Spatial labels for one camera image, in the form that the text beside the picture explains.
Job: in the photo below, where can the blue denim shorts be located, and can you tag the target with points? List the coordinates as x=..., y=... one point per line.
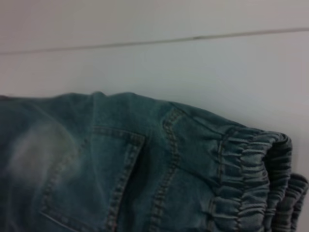
x=144, y=169

